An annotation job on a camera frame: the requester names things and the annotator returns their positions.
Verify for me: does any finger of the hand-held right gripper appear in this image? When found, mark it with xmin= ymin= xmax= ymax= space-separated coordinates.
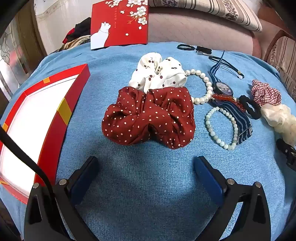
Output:
xmin=276 ymin=138 xmax=296 ymax=172

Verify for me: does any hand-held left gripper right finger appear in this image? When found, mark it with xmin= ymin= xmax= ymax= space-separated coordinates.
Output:
xmin=193 ymin=156 xmax=271 ymax=241

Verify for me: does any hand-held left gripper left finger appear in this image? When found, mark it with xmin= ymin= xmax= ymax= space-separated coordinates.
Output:
xmin=24 ymin=156 xmax=100 ymax=241

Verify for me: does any cream scrunchie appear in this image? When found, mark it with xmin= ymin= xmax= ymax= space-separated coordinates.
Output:
xmin=260 ymin=104 xmax=296 ymax=147

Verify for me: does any pale green bead bracelet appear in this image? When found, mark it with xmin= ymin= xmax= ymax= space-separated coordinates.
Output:
xmin=205 ymin=107 xmax=238 ymax=151

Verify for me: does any watch with striped navy strap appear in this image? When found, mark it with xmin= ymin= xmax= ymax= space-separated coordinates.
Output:
xmin=209 ymin=50 xmax=253 ymax=144

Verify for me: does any red gift box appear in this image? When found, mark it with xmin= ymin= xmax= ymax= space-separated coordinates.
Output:
xmin=0 ymin=64 xmax=91 ymax=204

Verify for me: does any red plaid scrunchie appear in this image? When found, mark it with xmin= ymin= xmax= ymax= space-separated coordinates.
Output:
xmin=251 ymin=79 xmax=282 ymax=106

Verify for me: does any black wavy hair tie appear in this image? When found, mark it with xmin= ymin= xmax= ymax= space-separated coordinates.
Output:
xmin=239 ymin=95 xmax=262 ymax=120

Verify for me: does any red bead bracelet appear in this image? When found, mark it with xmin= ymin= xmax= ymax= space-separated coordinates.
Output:
xmin=211 ymin=93 xmax=245 ymax=110

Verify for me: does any dark red polka dot scrunchie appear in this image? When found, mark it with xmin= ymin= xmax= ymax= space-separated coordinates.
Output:
xmin=101 ymin=86 xmax=196 ymax=149

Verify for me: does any white pearl bracelet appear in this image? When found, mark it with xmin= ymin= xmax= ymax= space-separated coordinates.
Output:
xmin=185 ymin=70 xmax=215 ymax=106

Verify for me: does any white cherry print scrunchie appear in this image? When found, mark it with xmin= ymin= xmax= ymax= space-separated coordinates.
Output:
xmin=128 ymin=52 xmax=188 ymax=93

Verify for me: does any blue cloth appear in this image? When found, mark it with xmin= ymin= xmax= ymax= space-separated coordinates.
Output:
xmin=0 ymin=42 xmax=296 ymax=241

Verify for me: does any striped floral cushion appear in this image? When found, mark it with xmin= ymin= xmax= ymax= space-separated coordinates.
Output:
xmin=264 ymin=30 xmax=296 ymax=93

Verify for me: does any patterned glass door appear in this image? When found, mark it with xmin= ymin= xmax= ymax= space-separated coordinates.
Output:
xmin=0 ymin=14 xmax=35 ymax=98

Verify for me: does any pink sofa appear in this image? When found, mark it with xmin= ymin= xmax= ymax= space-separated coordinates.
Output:
xmin=148 ymin=10 xmax=262 ymax=61

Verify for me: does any pile of clothes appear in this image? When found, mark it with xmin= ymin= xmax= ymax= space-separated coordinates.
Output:
xmin=59 ymin=17 xmax=92 ymax=52

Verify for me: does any long striped cushion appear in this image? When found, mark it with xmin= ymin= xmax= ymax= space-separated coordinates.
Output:
xmin=148 ymin=0 xmax=263 ymax=33

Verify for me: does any red cat print box lid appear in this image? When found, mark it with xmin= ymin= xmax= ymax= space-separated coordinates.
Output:
xmin=90 ymin=0 xmax=149 ymax=50

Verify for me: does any black cable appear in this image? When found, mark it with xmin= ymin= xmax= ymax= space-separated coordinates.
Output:
xmin=0 ymin=126 xmax=58 ymax=209

